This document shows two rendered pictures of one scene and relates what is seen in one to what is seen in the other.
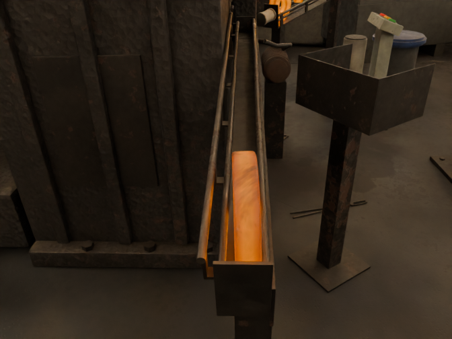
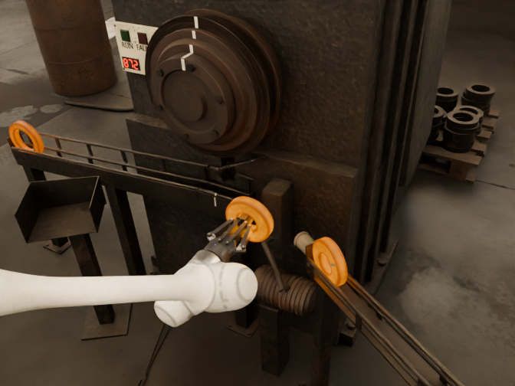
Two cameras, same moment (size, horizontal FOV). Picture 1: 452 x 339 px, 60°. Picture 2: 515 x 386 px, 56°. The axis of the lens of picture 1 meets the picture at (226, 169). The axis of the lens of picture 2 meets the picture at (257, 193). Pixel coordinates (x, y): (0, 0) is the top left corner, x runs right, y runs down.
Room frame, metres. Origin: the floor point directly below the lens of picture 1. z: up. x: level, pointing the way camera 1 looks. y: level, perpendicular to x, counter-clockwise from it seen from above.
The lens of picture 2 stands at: (2.31, -1.32, 1.75)
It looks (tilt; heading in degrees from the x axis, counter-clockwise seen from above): 36 degrees down; 117
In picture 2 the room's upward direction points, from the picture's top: 3 degrees counter-clockwise
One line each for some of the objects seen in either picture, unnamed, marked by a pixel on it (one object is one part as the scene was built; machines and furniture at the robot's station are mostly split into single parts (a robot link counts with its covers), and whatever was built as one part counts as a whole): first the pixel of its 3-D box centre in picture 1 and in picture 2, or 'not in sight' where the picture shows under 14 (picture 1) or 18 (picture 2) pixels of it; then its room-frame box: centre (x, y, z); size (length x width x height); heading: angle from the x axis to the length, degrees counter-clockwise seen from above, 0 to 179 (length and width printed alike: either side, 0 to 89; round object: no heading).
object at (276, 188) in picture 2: (243, 21); (278, 212); (1.77, -0.10, 0.68); 0.11 x 0.08 x 0.24; 86
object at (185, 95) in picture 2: not in sight; (191, 100); (1.53, -0.19, 1.11); 0.28 x 0.06 x 0.28; 176
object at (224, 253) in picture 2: not in sight; (221, 250); (1.77, -0.49, 0.83); 0.09 x 0.08 x 0.07; 86
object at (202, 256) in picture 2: not in sight; (205, 267); (1.76, -0.56, 0.83); 0.09 x 0.06 x 0.09; 176
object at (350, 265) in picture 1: (345, 178); (83, 263); (1.00, -0.36, 0.36); 0.26 x 0.20 x 0.72; 31
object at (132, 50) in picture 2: not in sight; (146, 51); (1.20, 0.03, 1.15); 0.26 x 0.02 x 0.18; 176
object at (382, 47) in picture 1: (377, 73); not in sight; (2.17, -0.87, 0.31); 0.24 x 0.16 x 0.62; 176
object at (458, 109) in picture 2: not in sight; (401, 105); (1.86, 1.85, 0.22); 1.20 x 0.81 x 0.44; 174
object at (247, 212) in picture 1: (245, 214); (26, 139); (0.45, -0.03, 0.65); 0.18 x 0.03 x 0.18; 179
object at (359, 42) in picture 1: (349, 84); not in sight; (2.14, -0.71, 0.26); 0.12 x 0.12 x 0.52
